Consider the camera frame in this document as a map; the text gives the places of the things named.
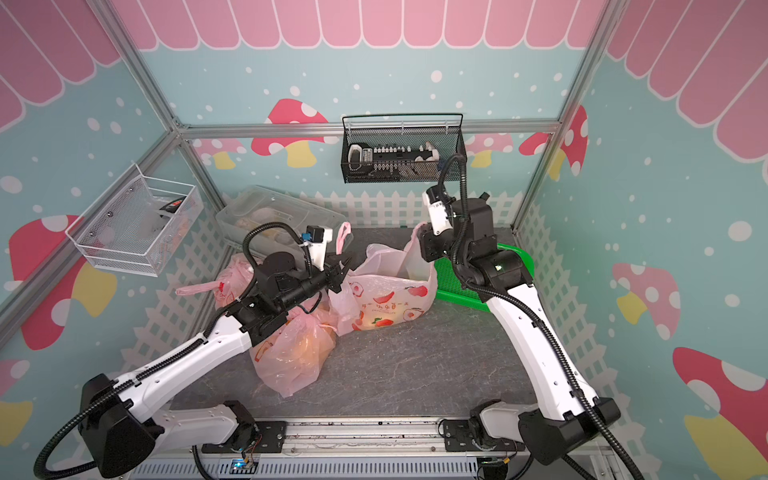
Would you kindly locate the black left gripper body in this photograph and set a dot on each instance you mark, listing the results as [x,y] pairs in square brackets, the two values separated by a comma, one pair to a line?
[319,284]

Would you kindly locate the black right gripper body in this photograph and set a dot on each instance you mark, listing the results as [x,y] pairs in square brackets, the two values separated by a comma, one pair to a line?
[454,249]

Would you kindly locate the pink plastic bag front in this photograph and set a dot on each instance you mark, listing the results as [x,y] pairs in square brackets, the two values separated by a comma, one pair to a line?
[229,285]

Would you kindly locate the pink plastic bag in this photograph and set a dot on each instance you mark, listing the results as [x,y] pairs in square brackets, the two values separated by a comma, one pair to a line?
[292,357]
[229,285]
[391,286]

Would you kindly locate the pink plastic bag back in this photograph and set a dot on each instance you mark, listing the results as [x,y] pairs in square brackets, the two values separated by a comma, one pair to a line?
[391,286]

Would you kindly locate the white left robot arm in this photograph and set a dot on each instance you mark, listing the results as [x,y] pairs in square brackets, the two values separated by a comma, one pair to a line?
[116,428]

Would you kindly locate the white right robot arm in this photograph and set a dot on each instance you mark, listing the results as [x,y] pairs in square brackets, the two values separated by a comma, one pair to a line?
[568,412]

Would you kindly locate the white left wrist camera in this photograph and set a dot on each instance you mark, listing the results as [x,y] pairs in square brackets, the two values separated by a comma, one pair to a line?
[316,239]

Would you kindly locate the black wire mesh basket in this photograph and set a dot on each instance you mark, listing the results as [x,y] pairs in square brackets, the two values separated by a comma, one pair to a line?
[400,148]

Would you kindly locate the white wire mesh basket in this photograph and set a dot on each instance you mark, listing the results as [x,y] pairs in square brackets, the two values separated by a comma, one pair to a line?
[136,226]

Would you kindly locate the metal base rail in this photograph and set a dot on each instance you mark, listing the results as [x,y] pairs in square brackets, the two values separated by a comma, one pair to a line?
[350,448]

